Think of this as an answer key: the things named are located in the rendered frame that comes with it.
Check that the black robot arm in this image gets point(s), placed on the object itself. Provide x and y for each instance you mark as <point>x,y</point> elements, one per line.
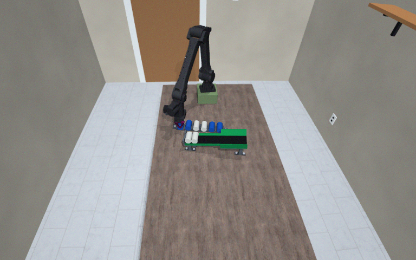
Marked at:
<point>206,74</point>

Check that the white cylinder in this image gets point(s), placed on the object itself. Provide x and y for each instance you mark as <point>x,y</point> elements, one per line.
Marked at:
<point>196,125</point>
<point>188,137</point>
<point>203,126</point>
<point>194,139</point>

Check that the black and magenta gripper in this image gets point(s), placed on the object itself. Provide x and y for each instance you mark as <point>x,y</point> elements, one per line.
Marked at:
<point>180,119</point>

